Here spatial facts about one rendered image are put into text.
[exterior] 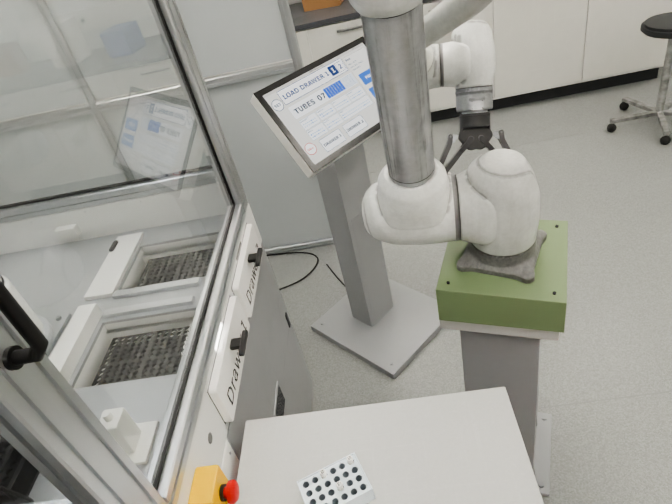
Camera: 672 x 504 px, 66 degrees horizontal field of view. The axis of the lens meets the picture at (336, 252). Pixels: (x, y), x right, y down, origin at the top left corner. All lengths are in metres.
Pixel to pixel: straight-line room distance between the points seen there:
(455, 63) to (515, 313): 0.60
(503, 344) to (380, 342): 0.94
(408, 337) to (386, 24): 1.62
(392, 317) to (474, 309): 1.12
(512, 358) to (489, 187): 0.52
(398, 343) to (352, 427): 1.14
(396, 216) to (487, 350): 0.50
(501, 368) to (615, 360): 0.85
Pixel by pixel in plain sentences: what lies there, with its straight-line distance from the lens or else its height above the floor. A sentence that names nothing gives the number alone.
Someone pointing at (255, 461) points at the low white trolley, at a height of 0.76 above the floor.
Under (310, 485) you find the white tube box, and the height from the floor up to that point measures 0.80.
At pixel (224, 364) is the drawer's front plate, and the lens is 1.15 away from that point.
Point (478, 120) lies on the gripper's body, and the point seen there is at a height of 1.15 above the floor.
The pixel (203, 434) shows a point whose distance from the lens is 1.07.
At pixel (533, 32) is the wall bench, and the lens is 4.01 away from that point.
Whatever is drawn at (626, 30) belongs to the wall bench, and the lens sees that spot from 4.27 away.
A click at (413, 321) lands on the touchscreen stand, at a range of 2.34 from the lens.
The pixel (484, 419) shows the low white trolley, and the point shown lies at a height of 0.76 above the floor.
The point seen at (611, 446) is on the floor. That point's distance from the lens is 2.05.
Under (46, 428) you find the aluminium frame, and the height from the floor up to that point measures 1.28.
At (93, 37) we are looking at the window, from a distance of 1.01.
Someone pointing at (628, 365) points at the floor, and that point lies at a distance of 2.27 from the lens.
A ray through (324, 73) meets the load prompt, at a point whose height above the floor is 1.16.
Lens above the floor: 1.71
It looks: 37 degrees down
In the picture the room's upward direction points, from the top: 14 degrees counter-clockwise
